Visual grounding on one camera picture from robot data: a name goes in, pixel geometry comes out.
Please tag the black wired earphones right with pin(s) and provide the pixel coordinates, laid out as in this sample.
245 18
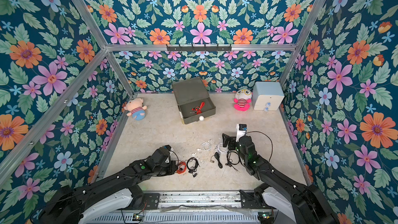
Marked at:
230 162

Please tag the black wired earphones left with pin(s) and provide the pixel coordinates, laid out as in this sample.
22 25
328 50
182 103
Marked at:
192 166

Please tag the white blue mini drawer cabinet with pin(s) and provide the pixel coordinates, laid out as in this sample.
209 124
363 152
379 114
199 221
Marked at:
267 96

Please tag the white wired earphones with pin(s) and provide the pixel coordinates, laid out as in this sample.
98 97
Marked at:
206 146
220 149

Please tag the black hook rail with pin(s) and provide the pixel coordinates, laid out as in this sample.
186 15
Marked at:
195 48

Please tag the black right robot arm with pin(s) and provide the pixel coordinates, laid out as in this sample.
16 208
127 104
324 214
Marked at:
301 203

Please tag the red wired earphones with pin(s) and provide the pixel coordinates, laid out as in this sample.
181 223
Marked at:
181 167
198 109

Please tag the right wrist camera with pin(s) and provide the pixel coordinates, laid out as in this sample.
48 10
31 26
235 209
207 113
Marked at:
241 131

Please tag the black wired earphones middle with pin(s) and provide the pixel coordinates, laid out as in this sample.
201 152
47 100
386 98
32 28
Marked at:
216 159

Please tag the three-tier colored drawer cabinet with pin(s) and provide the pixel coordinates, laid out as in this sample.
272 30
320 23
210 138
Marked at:
189 90

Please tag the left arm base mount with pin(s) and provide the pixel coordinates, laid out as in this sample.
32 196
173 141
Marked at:
143 199

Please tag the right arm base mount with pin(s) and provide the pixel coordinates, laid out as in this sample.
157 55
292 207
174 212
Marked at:
253 199

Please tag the white wired earphones left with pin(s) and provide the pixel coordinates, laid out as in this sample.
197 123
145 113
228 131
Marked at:
206 146

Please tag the white wired earphones middle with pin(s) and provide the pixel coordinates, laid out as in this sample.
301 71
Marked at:
220 149

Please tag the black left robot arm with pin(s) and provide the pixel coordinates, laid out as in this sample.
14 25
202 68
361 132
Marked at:
83 204

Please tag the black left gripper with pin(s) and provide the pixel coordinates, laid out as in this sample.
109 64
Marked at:
172 164

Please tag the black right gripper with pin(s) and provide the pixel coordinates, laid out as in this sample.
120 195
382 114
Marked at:
229 141

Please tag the pink white plush toy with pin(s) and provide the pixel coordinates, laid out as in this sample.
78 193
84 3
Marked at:
242 99

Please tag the black wired earphones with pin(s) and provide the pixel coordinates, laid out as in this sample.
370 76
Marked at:
192 166
216 159
230 162

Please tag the pink pig plush toy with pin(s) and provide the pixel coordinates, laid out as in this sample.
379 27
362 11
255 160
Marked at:
136 109

